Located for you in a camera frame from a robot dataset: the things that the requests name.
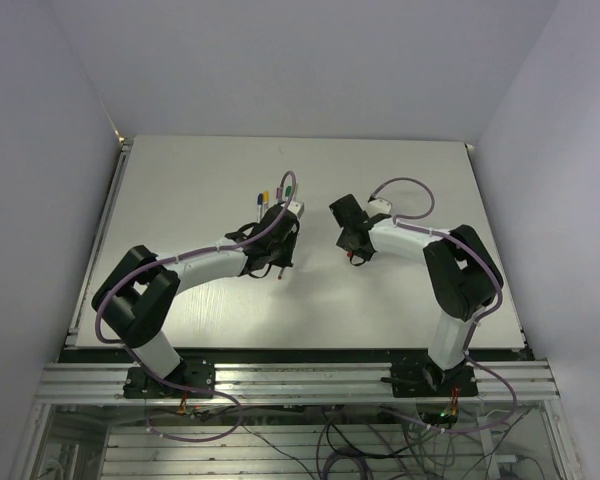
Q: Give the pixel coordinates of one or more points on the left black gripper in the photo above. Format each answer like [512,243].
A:
[285,260]

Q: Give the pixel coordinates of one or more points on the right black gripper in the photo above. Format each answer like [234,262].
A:
[342,243]

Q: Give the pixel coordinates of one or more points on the blue marker pen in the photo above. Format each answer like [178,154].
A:
[260,202]

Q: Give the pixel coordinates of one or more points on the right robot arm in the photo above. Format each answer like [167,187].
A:
[465,280]

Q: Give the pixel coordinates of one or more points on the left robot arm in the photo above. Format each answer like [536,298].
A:
[136,297]

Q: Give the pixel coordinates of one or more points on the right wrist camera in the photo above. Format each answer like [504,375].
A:
[378,206]

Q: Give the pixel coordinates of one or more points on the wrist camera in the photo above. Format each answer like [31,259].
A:
[378,206]
[296,208]

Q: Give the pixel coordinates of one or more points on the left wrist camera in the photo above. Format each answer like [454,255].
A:
[296,208]

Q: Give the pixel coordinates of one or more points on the aluminium frame rail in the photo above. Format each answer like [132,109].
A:
[275,384]

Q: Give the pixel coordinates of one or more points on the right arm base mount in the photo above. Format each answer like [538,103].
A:
[413,374]

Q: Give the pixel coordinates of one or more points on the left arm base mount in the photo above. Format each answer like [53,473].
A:
[193,380]

